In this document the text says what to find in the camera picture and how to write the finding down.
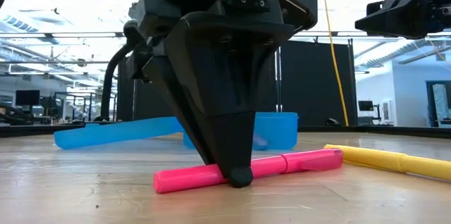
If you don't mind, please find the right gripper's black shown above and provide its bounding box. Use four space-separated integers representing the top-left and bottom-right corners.
354 0 451 39

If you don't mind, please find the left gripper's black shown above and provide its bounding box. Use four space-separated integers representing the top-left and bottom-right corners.
128 0 295 189

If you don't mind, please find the pink highlighter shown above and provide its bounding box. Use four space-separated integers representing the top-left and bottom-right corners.
153 148 345 194

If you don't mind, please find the blue plastic supply box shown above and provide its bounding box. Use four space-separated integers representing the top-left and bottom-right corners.
53 111 299 151

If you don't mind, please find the black desk lamp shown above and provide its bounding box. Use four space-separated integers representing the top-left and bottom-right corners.
100 18 149 121

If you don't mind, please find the black computer monitor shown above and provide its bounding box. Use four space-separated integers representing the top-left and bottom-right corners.
14 89 41 107
357 100 374 112

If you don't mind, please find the white appliance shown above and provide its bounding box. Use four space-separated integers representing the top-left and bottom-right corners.
382 99 394 123

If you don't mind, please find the grey overhead beam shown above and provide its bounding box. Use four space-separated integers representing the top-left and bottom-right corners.
0 30 451 39

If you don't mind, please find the yellow highlighter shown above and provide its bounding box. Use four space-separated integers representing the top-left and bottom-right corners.
323 144 451 182

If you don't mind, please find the yellow hanging cable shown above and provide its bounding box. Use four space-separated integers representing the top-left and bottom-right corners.
322 0 350 127

